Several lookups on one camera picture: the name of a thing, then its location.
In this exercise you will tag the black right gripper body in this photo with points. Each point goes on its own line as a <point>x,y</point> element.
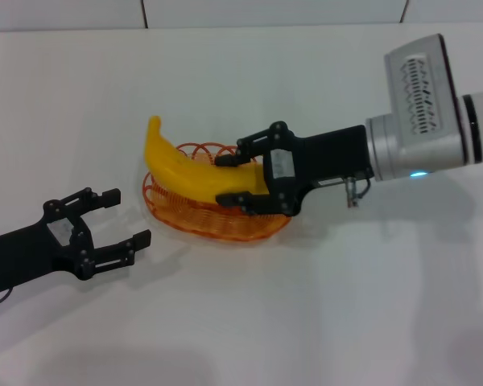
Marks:
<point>330,157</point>

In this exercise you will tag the metal right gripper connector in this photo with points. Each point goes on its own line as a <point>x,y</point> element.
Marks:
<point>351,193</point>

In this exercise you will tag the yellow banana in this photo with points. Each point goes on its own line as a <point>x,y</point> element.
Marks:
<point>177,165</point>

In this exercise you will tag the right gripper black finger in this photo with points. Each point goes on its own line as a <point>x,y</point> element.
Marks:
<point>229,199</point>
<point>227,161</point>

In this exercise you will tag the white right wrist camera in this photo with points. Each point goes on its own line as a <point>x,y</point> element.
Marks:
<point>418,92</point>

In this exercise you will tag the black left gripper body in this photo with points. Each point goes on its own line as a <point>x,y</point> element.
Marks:
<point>24,253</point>

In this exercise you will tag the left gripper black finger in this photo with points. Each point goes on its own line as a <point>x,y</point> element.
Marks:
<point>110,198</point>
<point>141,239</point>

